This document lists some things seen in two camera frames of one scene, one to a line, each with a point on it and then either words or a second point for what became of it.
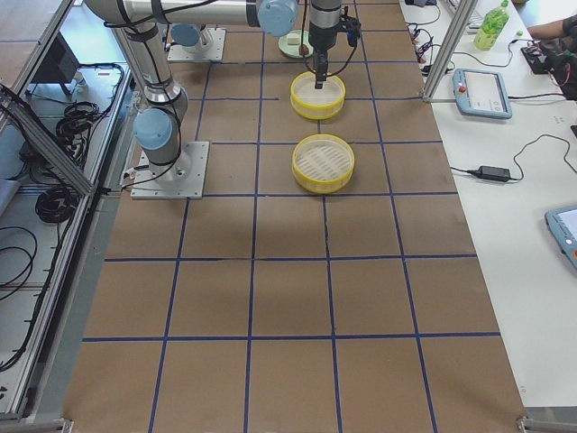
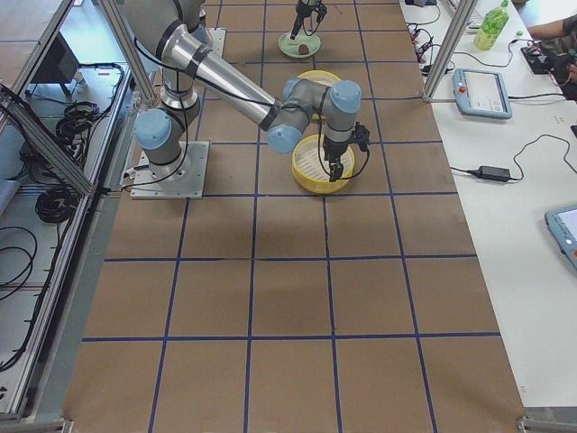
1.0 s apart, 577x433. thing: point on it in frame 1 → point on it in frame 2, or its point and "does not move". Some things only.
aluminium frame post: x=465 y=10 does not move
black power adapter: x=497 y=173 does not move
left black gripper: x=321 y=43 → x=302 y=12
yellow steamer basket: x=323 y=163 does not move
